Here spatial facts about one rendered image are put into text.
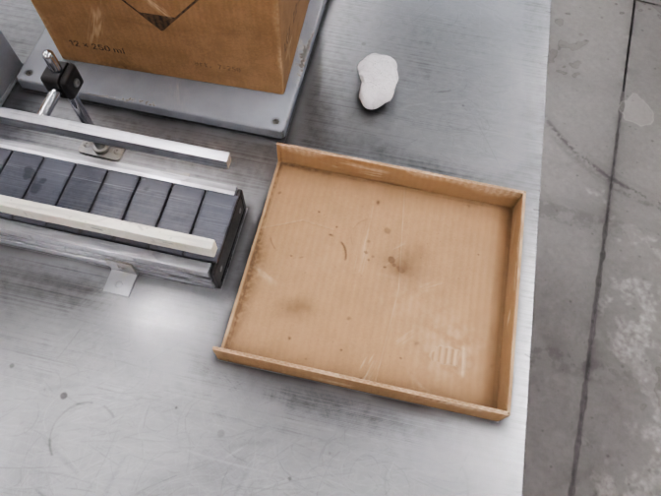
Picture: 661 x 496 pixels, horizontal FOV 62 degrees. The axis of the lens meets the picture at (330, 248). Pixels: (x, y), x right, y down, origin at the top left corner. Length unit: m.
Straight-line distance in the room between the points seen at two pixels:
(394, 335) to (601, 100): 1.59
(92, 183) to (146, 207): 0.07
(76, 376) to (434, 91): 0.57
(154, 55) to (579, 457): 1.30
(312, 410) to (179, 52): 0.45
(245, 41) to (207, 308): 0.31
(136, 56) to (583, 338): 1.30
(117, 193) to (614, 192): 1.53
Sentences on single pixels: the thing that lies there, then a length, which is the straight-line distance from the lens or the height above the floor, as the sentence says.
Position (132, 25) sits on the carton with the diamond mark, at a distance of 0.74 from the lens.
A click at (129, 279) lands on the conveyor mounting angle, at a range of 0.66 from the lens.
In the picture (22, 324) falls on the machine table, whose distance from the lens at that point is 0.69.
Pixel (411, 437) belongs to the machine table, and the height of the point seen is 0.83.
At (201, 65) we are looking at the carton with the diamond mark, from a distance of 0.75.
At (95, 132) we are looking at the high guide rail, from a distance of 0.61.
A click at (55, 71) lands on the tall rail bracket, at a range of 0.66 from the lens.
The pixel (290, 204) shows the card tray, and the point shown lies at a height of 0.83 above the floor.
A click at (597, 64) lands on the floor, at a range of 2.20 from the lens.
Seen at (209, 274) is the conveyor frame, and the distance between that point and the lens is 0.60.
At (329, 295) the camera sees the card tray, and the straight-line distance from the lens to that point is 0.62.
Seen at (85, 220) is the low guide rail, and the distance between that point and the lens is 0.61.
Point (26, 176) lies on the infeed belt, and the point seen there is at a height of 0.88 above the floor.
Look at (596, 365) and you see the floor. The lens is 1.64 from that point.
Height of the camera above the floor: 1.42
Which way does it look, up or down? 65 degrees down
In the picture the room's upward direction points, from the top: 4 degrees clockwise
